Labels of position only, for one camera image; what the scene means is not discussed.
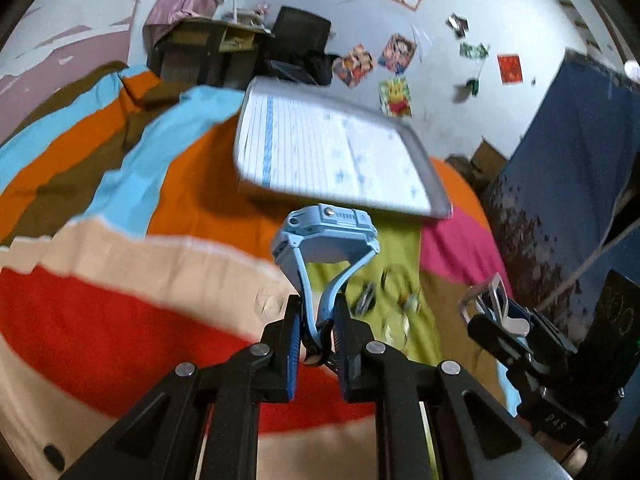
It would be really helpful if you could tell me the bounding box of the clear ring bangle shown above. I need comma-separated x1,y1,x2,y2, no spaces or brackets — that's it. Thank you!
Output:
382,312,410,351

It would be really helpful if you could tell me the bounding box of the light blue smart watch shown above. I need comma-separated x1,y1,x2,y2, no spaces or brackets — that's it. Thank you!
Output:
271,203,380,365

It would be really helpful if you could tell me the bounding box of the blue wardrobe curtain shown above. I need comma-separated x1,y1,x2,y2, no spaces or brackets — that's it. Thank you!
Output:
483,50,639,340

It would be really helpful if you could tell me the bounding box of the colourful striped blanket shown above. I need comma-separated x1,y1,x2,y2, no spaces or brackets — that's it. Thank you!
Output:
0,60,522,480

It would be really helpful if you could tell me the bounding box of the grey tray with paper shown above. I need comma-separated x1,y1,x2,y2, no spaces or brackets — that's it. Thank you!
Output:
233,77,452,219

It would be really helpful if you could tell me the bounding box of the winnie pooh poster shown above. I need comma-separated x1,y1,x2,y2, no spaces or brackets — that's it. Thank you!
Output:
378,76,412,117

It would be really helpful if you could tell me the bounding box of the red paper square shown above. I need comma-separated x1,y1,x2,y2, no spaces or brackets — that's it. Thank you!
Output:
497,54,523,84

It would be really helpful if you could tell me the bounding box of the cartoon family poster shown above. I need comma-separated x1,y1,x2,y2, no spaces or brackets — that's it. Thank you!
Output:
332,44,376,89

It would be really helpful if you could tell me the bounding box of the wooden desk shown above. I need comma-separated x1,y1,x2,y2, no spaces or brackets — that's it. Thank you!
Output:
146,18,272,90

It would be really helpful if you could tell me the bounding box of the cartoon boy poster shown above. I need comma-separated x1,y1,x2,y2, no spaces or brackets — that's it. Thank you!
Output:
378,34,416,75

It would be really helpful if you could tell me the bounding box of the black office chair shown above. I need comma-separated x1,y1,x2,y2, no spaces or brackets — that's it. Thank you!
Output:
262,6,337,87

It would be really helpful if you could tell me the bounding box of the black hair tie with pearl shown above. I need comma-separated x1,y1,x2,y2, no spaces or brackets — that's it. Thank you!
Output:
380,263,422,316

